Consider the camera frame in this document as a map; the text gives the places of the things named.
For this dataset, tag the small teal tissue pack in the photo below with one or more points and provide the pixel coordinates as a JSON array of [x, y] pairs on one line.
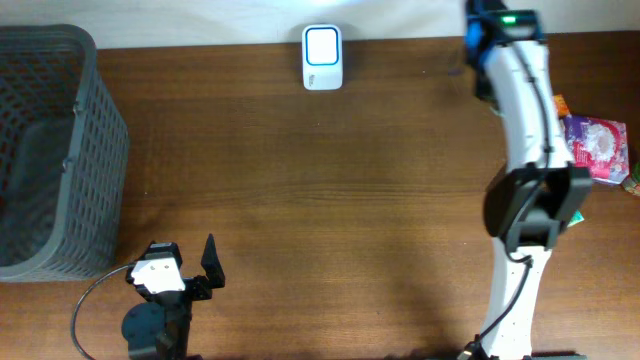
[[576, 219]]

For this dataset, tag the small orange tissue pack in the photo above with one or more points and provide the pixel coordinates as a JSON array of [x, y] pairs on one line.
[[561, 106]]

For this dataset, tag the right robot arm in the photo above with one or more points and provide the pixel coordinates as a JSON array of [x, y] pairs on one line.
[[531, 203]]

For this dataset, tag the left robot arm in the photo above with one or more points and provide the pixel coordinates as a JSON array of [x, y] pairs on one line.
[[159, 327]]

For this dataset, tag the grey plastic mesh basket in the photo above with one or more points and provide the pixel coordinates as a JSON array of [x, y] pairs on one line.
[[64, 152]]

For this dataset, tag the green orange snack packet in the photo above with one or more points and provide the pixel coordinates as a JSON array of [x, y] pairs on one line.
[[632, 182]]

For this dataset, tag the purple white tissue pack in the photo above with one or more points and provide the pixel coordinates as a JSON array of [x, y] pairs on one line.
[[600, 145]]

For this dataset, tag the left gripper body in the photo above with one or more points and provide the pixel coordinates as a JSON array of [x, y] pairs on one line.
[[195, 289]]

